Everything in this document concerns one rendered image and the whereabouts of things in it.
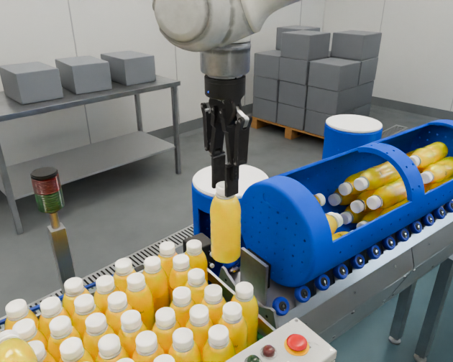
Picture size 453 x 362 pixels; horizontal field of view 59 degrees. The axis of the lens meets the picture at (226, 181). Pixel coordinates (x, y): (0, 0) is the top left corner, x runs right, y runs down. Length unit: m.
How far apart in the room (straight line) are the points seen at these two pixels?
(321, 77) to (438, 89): 2.14
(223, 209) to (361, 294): 0.60
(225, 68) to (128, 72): 2.87
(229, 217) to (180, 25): 0.44
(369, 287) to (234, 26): 0.95
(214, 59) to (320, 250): 0.50
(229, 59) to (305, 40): 3.89
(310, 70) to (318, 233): 3.71
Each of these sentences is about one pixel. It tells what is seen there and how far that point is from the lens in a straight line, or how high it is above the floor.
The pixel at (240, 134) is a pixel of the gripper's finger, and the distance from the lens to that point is 0.73.
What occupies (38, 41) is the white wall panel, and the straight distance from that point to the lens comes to 4.02.
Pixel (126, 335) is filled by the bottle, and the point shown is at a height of 1.05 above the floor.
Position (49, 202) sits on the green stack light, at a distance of 1.08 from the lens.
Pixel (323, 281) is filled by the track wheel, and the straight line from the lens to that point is 1.12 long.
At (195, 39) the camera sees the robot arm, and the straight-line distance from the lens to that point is 0.51.
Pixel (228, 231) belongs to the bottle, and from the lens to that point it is 0.85.
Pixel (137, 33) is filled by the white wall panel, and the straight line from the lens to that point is 4.47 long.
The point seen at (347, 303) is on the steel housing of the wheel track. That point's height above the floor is 0.86.
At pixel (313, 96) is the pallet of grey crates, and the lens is 4.60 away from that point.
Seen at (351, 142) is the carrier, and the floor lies 0.98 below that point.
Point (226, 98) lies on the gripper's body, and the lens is 0.72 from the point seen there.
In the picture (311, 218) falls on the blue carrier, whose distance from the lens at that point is 0.95.
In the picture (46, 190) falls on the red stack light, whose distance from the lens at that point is 1.07.
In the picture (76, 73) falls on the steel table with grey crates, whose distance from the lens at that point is 3.36.
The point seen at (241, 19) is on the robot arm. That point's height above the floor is 1.63.
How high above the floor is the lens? 1.67
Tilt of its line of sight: 26 degrees down
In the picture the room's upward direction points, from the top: straight up
